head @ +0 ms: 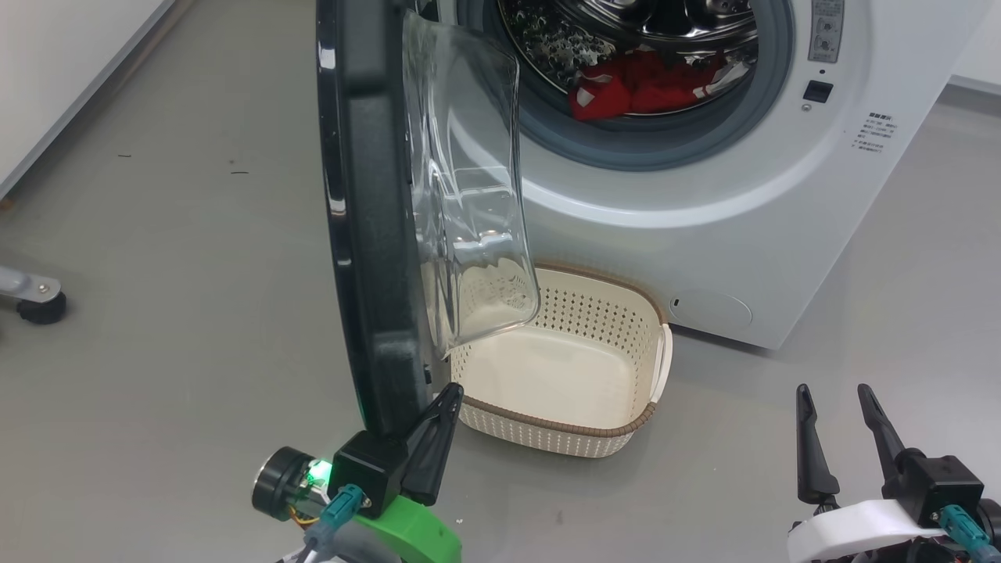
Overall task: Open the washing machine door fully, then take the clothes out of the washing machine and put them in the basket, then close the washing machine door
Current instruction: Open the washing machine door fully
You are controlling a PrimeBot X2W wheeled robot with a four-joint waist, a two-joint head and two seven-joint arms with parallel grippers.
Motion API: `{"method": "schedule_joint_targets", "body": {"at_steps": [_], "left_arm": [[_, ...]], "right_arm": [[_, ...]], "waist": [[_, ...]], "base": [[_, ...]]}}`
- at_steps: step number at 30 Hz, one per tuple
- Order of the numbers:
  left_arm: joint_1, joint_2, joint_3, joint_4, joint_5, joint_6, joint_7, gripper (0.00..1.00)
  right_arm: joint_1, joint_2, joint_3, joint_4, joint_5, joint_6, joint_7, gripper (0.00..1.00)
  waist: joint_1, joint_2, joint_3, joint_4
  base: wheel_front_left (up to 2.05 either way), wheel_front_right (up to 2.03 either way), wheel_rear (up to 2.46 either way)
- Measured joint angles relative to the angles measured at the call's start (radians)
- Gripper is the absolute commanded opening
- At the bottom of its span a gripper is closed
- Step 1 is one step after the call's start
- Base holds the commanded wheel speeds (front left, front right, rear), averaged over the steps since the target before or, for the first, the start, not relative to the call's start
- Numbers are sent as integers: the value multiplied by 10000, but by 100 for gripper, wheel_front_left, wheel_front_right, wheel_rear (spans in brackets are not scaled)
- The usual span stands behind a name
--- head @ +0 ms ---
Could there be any white washing machine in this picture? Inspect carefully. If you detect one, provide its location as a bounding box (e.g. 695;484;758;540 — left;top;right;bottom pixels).
414;0;994;350

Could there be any black round washer door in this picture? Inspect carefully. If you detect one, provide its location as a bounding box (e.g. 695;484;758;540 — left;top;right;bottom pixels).
316;0;542;440

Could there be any steel washer drum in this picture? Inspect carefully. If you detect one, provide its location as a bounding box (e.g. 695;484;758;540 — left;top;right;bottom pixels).
497;0;761;118

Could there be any grey metal leg black caster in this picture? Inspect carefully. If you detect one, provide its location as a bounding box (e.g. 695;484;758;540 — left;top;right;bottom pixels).
0;265;68;326

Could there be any cream perforated laundry basket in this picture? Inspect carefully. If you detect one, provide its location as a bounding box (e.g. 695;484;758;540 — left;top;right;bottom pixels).
449;263;674;460

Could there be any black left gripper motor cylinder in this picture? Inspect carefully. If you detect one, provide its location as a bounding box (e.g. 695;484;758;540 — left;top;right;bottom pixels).
251;446;333;522

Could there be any red garment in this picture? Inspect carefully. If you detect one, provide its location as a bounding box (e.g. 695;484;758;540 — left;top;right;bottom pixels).
569;48;741;123

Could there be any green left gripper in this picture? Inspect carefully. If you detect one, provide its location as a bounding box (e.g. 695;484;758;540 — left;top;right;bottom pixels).
356;382;465;563

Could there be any round white filter access cover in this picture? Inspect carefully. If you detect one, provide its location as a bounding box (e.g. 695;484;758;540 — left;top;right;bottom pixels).
670;289;754;330

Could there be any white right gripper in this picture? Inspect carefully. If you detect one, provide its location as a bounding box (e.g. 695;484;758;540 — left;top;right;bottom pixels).
786;383;937;563

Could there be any grey label sticker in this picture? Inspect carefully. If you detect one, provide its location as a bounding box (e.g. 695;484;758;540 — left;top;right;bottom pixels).
807;0;846;64

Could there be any teal plug right camera cable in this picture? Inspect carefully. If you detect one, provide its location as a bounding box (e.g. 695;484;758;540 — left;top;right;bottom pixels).
937;504;989;563

